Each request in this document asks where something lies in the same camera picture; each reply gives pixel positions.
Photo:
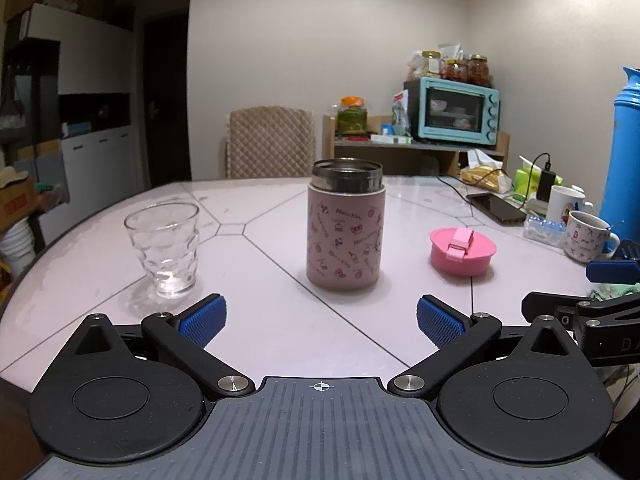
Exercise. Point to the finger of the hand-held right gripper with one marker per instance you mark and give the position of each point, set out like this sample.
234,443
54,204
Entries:
550,307
612,271

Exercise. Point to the green cloth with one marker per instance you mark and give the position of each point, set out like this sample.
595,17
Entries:
612,291

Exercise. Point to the white paper bag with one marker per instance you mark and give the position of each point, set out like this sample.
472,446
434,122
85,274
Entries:
451,51

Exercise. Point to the dark door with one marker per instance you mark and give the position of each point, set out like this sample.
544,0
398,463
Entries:
165,105

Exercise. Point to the white mug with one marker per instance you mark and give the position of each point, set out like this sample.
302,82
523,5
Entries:
567,205

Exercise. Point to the tall glass jar red contents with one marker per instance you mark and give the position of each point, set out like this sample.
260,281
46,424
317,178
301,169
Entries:
478,70

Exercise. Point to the small glass jar red contents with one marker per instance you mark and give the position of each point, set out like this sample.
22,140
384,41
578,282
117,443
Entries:
456,71

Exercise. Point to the clear plastic packet blue print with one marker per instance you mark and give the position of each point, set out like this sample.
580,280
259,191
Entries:
542,230

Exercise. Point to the teal toaster oven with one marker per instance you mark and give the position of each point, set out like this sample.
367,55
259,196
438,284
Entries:
455,110

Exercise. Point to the black charger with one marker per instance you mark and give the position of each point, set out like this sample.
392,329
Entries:
546,187

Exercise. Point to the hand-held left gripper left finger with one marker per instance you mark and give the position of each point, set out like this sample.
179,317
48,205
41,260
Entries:
202,321

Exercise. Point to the white and red snack bag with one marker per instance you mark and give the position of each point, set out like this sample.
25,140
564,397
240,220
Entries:
401,115

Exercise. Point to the straw hat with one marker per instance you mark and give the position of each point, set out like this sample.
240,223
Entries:
12,177

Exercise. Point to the pink bottle cap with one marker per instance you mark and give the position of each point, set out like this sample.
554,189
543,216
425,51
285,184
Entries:
462,255

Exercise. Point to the blue thermos flask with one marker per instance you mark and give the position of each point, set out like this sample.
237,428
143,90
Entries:
622,160

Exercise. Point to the wooden side shelf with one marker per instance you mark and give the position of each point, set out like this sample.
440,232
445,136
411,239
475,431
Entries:
395,157

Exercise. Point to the mug with red figures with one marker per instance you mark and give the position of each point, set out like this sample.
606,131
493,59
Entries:
585,240

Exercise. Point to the cardboard box with red label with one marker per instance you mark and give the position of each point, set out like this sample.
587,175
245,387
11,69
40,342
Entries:
15,207

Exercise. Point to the stack of white plates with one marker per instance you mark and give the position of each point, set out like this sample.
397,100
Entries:
17,250

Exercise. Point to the chair with quilted beige cover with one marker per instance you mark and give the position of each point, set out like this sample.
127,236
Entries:
270,142

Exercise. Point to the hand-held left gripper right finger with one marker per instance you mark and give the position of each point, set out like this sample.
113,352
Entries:
440,322

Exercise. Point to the clear dimpled glass cup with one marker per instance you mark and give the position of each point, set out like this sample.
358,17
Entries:
162,250

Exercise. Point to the white and black cabinet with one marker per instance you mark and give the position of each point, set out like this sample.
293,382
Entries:
90,85

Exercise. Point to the green box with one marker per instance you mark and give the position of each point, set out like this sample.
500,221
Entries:
525,177

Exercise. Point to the small white and blue box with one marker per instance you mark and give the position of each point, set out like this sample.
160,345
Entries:
390,135

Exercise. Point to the black smartphone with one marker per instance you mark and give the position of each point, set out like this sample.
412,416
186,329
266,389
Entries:
500,208

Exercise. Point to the pink cartoon print bottle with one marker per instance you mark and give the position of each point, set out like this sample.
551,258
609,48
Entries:
345,240

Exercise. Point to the green jar with orange lid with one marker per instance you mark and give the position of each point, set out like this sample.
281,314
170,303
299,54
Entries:
353,117

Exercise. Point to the glass jar with pale contents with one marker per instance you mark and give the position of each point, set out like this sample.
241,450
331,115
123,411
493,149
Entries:
430,65

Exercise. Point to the hanging grey bag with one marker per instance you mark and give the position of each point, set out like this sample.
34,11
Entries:
10,110

